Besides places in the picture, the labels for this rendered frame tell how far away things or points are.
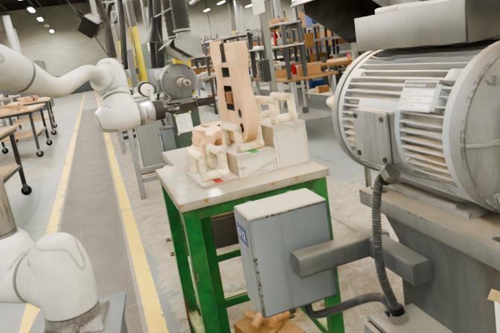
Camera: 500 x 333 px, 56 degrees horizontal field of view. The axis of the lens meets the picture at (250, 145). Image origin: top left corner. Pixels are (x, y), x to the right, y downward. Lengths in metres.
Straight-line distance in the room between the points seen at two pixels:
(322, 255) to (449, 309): 0.22
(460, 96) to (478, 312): 0.32
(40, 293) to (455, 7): 1.24
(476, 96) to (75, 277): 1.13
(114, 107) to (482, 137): 1.35
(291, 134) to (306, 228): 1.00
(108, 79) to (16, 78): 0.48
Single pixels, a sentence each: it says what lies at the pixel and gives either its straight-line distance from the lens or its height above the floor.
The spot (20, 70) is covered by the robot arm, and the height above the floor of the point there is 1.45.
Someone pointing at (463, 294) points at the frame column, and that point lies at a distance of 0.81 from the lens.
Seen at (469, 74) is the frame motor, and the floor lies 1.34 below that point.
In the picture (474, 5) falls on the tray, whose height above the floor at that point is 1.43.
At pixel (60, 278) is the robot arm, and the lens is 1.44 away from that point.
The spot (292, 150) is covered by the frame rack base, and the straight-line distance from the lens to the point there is 1.88.
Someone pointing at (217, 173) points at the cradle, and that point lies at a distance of 1.81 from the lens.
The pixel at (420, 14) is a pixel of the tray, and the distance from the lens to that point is 0.78.
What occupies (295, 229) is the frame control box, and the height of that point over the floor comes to 1.08.
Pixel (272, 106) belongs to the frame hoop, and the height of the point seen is 1.18.
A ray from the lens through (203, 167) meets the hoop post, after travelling 1.80.
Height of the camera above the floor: 1.42
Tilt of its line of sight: 12 degrees down
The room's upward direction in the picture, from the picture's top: 9 degrees counter-clockwise
